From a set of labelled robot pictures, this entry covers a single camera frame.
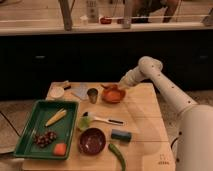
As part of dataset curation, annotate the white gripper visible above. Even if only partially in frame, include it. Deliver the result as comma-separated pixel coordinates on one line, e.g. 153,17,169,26
118,70,140,89

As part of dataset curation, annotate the green plastic tray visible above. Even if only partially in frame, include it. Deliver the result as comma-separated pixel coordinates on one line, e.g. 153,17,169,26
14,100,78,160

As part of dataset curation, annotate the grey folded cloth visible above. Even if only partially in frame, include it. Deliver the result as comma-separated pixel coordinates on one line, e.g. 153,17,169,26
71,83,88,100

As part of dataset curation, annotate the red object on shelf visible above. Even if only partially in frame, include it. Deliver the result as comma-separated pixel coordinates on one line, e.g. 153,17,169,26
100,17,112,24

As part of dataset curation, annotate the white round lid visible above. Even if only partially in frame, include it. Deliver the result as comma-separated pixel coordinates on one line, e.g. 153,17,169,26
50,86,64,99

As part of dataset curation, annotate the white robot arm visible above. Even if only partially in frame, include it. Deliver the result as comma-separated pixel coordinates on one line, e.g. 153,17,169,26
119,56,213,171

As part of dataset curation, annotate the dark maroon bowl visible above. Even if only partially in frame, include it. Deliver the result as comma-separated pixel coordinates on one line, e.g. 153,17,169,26
78,128,106,155

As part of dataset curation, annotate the white box on shelf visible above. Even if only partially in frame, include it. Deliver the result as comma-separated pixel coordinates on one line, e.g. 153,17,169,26
86,0,99,23

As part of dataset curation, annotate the yellow corn cob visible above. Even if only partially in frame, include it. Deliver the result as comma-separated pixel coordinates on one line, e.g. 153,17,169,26
45,109,67,127

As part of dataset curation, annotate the metal cup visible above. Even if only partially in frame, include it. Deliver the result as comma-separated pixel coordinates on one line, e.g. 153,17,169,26
87,88,98,104

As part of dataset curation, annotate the dark grape bunch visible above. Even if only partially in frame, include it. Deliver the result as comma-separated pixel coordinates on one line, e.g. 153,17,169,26
34,131,57,148

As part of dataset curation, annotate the orange carrot block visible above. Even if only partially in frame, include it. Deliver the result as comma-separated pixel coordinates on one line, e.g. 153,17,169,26
53,143,67,156

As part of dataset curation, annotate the orange red bowl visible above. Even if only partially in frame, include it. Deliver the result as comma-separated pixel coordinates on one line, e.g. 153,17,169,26
101,84,126,103

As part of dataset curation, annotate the green lettuce piece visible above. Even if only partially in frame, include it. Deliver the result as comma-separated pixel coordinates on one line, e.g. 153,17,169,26
77,116,91,131

